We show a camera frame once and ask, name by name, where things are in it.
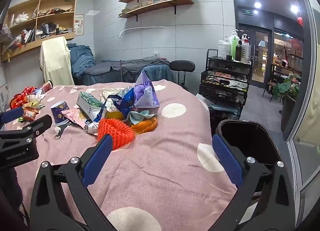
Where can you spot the red snack packet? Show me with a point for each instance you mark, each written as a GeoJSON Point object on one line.
{"type": "Point", "coordinates": [30, 115]}

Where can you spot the green pump bottle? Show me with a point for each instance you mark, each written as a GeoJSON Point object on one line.
{"type": "Point", "coordinates": [235, 46]}

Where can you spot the blue paper cup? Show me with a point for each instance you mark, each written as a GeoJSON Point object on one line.
{"type": "Point", "coordinates": [59, 112]}

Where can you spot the glass door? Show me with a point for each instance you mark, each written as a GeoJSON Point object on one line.
{"type": "Point", "coordinates": [260, 56]}

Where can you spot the black trolley cart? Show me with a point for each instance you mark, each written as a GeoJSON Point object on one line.
{"type": "Point", "coordinates": [225, 88]}

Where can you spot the clear plastic bottle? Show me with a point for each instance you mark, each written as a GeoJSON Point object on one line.
{"type": "Point", "coordinates": [35, 97]}

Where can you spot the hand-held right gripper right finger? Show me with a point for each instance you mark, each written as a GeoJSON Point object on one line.
{"type": "Point", "coordinates": [228, 161]}

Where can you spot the blue foil packet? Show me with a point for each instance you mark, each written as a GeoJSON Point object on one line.
{"type": "Point", "coordinates": [120, 102]}

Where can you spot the white pump bottle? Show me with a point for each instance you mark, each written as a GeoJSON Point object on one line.
{"type": "Point", "coordinates": [226, 48]}

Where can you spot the yellow green snack packet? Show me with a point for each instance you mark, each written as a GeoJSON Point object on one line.
{"type": "Point", "coordinates": [33, 106]}

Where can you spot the black stool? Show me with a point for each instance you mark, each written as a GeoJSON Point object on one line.
{"type": "Point", "coordinates": [182, 65]}

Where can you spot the white curved floor lamp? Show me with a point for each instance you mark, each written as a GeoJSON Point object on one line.
{"type": "Point", "coordinates": [142, 28]}

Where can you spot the pink snack packet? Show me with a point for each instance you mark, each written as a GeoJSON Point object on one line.
{"type": "Point", "coordinates": [73, 116]}

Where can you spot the row of small boxes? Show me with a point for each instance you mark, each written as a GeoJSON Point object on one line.
{"type": "Point", "coordinates": [55, 33]}

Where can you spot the silver foil wrapper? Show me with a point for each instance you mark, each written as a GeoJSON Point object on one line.
{"type": "Point", "coordinates": [110, 93]}

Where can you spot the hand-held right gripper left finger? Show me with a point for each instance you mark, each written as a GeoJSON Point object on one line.
{"type": "Point", "coordinates": [98, 161]}

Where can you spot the white plastic bag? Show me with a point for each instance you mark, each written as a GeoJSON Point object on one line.
{"type": "Point", "coordinates": [22, 18]}

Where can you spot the black trash bin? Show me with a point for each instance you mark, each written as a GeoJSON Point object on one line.
{"type": "Point", "coordinates": [250, 138]}

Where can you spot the white printed wrapper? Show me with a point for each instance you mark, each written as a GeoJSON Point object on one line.
{"type": "Point", "coordinates": [91, 126]}

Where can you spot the green white carton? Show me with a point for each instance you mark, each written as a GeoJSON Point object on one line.
{"type": "Point", "coordinates": [87, 102]}

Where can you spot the red hanging ornament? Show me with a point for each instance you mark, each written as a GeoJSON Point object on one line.
{"type": "Point", "coordinates": [300, 21]}

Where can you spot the blue bedding pile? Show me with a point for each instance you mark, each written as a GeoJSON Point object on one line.
{"type": "Point", "coordinates": [81, 58]}

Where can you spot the potted plant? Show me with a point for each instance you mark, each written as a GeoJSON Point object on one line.
{"type": "Point", "coordinates": [287, 88]}

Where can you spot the dark cloth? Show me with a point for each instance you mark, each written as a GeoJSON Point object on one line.
{"type": "Point", "coordinates": [48, 27]}

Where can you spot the dark bottle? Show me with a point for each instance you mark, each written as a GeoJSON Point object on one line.
{"type": "Point", "coordinates": [238, 52]}

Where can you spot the person's left forearm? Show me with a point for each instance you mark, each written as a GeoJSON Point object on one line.
{"type": "Point", "coordinates": [10, 196]}

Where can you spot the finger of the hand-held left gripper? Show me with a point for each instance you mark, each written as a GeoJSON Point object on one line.
{"type": "Point", "coordinates": [11, 115]}
{"type": "Point", "coordinates": [37, 124]}

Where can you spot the green exit sign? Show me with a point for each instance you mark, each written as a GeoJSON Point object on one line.
{"type": "Point", "coordinates": [247, 11]}

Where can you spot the grey blanket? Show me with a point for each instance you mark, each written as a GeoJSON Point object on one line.
{"type": "Point", "coordinates": [142, 63]}

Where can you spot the purple plastic bag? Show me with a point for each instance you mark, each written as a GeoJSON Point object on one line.
{"type": "Point", "coordinates": [146, 93]}

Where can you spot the white helmet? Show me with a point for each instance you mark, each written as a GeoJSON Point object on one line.
{"type": "Point", "coordinates": [286, 63]}

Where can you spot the massage bed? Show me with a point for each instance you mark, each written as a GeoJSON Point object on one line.
{"type": "Point", "coordinates": [105, 71]}

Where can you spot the wall poster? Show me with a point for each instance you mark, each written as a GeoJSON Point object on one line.
{"type": "Point", "coordinates": [79, 25]}

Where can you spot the orange knitted cloth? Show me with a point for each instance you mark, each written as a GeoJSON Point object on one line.
{"type": "Point", "coordinates": [112, 131]}

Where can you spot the red cylindrical can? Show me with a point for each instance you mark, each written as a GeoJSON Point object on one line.
{"type": "Point", "coordinates": [46, 86]}

